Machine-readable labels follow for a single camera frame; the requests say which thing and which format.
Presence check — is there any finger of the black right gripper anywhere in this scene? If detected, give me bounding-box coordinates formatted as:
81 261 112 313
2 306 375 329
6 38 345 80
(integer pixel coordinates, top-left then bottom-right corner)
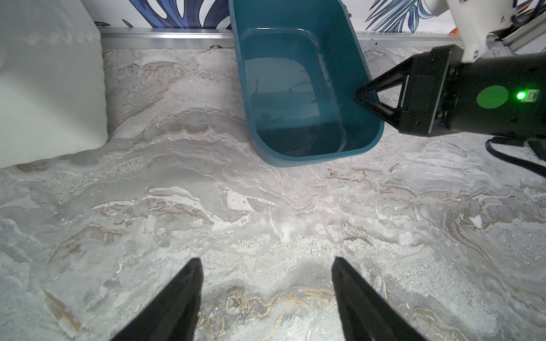
353 58 413 128

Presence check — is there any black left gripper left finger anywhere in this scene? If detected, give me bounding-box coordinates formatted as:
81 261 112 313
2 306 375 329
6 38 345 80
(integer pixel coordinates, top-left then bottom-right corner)
113 258 203 341

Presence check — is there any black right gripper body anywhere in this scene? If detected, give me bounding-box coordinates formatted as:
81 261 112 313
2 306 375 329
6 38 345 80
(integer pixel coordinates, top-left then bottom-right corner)
400 45 545 140

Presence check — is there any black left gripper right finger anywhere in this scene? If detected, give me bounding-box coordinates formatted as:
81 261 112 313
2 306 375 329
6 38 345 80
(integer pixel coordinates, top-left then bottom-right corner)
331 257 425 340

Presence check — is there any teal plastic storage box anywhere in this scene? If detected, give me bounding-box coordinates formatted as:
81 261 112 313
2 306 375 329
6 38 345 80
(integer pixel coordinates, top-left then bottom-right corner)
229 0 384 167

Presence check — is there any white storage case brown lid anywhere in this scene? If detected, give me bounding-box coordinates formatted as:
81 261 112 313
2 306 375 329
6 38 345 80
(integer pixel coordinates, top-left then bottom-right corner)
1 1 108 167

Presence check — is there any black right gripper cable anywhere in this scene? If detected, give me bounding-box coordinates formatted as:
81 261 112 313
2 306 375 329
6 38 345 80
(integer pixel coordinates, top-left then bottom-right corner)
485 136 546 178

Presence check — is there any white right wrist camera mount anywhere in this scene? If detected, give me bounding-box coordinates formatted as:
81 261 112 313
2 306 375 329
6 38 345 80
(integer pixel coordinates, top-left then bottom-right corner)
424 0 517 63

